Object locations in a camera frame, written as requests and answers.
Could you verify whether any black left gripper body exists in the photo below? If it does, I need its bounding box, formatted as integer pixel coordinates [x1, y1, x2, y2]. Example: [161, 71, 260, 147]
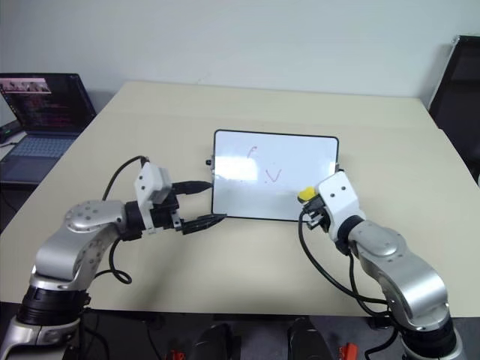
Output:
[150, 192, 185, 232]

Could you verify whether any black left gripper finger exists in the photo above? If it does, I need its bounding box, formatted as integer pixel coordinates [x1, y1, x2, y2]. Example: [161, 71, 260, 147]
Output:
[181, 212, 229, 236]
[171, 180, 212, 196]

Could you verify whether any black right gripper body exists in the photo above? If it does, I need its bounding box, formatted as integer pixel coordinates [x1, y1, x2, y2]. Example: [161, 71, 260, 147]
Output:
[309, 197, 332, 232]

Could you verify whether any yellow whiteboard eraser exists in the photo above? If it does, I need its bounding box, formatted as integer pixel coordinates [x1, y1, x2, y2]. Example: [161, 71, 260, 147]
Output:
[297, 186, 319, 204]

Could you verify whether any small black-framed whiteboard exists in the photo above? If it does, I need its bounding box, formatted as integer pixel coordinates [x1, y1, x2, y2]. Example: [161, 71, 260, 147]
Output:
[205, 129, 344, 223]

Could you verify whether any dark rounded shape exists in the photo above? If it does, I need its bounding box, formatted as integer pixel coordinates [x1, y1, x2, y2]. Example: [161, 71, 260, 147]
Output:
[286, 317, 328, 360]
[193, 322, 242, 360]

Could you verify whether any small red object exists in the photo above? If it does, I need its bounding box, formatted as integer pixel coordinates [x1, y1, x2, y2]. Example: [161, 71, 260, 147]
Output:
[338, 342, 358, 360]

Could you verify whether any open blue laptop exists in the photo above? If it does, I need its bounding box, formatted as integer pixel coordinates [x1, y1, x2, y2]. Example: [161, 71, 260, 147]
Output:
[0, 72, 98, 185]

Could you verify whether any black office chair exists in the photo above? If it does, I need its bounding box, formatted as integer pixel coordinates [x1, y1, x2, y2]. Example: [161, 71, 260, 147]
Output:
[427, 34, 480, 188]

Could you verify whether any small black device box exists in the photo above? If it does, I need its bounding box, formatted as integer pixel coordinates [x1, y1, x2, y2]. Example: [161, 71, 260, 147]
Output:
[0, 121, 21, 145]

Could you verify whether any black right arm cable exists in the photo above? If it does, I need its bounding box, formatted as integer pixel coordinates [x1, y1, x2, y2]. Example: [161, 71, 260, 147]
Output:
[298, 208, 392, 317]

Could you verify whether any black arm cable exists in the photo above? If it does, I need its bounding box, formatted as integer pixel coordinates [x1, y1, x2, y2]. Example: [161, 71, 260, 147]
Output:
[93, 154, 151, 285]
[298, 208, 392, 317]

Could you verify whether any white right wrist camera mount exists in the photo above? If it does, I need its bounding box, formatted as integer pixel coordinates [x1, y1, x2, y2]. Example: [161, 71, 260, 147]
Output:
[316, 171, 367, 241]

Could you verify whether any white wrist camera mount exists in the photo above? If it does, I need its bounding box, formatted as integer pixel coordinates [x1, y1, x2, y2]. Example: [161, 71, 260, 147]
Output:
[133, 160, 173, 229]
[316, 171, 367, 241]

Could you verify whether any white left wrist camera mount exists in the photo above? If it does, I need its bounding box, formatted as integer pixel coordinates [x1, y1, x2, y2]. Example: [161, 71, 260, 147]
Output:
[133, 160, 173, 229]

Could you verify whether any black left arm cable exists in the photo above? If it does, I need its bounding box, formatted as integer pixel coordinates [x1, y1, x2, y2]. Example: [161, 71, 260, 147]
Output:
[93, 154, 151, 285]

